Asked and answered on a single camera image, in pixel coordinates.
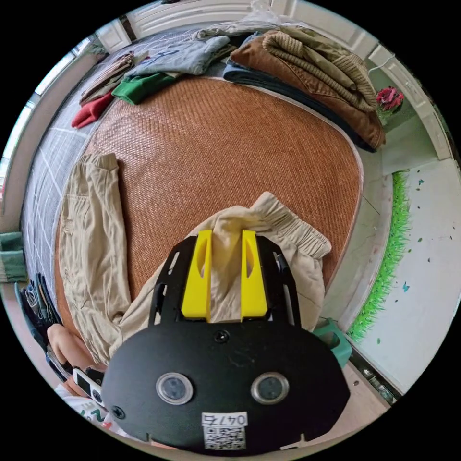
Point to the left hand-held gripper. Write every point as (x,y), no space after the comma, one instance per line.
(95,375)

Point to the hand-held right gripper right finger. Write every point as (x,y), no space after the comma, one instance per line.
(255,288)

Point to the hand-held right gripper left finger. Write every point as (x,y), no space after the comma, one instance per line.
(196,288)

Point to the beige pants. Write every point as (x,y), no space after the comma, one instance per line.
(90,230)

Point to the person's left hand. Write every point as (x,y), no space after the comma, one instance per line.
(66,342)

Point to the green plastic stool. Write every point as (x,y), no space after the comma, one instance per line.
(336,342)

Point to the bed with woven mat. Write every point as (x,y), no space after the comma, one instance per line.
(223,151)

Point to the pile of clothes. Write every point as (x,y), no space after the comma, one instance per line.
(309,75)
(165,61)

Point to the red flower plant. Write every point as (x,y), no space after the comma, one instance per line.
(389,98)

